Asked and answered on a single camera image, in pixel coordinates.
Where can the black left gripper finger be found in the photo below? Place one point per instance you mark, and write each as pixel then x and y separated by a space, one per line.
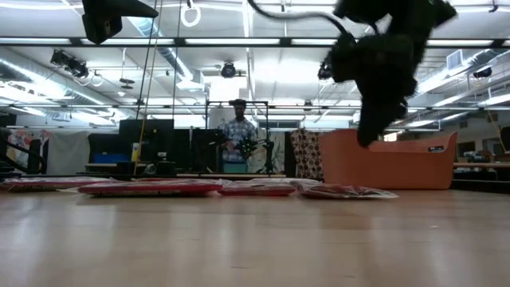
pixel 137 11

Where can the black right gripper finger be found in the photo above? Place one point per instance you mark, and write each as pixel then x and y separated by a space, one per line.
pixel 378 119

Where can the black background robot arm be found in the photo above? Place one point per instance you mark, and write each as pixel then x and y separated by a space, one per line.
pixel 249 147

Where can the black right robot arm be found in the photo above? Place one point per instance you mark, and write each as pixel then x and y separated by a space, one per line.
pixel 406 16

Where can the black ceiling spotlight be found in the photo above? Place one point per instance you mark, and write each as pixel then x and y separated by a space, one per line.
pixel 324 71
pixel 69 64
pixel 229 69
pixel 482 72

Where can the orange plastic basket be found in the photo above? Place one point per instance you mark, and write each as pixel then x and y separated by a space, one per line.
pixel 398 171

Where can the brown dotted cloth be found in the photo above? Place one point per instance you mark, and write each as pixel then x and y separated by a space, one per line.
pixel 307 153

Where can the black overhead crossbar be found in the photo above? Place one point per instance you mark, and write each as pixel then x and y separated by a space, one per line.
pixel 285 41

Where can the wooden background table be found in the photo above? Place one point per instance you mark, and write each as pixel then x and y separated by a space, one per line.
pixel 482 164

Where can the grey hanging sheet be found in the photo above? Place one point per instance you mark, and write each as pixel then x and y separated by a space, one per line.
pixel 67 153

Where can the blue box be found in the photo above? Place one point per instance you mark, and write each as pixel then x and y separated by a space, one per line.
pixel 105 158

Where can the colourful poster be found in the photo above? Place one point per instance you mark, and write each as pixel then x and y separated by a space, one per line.
pixel 24 139

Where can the person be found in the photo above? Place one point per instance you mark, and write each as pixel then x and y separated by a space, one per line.
pixel 238 135

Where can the teal box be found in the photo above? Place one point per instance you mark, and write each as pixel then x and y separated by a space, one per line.
pixel 235 167

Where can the silver ceiling duct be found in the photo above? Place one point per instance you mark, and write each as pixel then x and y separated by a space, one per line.
pixel 171 56

